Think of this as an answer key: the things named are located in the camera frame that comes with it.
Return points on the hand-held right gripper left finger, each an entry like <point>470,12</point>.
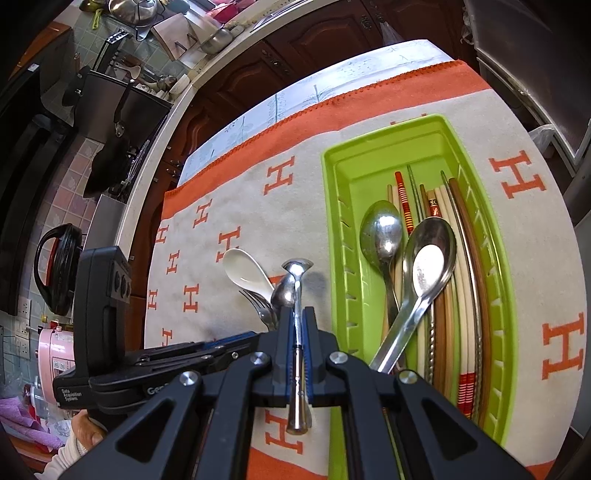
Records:
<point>288,364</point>

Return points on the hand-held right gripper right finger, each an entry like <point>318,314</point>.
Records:
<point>308,369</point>

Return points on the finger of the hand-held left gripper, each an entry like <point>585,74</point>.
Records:
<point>231,342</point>
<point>138,376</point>

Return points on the metal fork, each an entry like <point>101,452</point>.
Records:
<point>261,302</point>

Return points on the white ceramic spoon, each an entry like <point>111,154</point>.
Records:
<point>242,270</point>

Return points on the large oval metal spoon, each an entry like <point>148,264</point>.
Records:
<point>381,230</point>

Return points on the bundle of chopsticks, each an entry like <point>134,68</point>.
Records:
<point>479,323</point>

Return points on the green plastic tray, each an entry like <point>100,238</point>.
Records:
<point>369,184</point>

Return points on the wooden chopstick with dark label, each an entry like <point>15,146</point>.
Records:
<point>434,205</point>

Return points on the metal chopstick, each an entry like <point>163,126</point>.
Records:
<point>414,189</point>

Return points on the person's left forearm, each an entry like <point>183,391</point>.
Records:
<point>67,459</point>

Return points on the person's left hand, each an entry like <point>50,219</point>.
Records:
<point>85,427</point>

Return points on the pink rice cooker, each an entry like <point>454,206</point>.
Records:
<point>53,355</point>

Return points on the purple cloth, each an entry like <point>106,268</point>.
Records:
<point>23,420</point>

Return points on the black wok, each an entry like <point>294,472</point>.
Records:
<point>108,161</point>

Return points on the gas stove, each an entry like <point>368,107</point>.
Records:
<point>136,159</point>

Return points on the black range hood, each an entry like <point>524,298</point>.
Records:
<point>27,161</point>

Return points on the steel stove splash guard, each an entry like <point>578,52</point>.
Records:
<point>138,110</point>

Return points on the blue and white table cover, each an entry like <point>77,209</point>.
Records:
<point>323,87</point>

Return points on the wooden cutting board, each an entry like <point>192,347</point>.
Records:
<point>178,34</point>

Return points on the steel bowl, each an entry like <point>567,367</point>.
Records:
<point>217,41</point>

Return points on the orange and beige printed blanket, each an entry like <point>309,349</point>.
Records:
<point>508,115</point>

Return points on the white trash bag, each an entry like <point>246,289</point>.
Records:
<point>542,138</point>

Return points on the white plastic bag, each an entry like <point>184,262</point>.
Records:
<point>391,33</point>

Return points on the glass door cabinet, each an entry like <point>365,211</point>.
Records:
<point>531,60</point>

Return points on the wall utensil rack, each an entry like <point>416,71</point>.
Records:
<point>124,55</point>

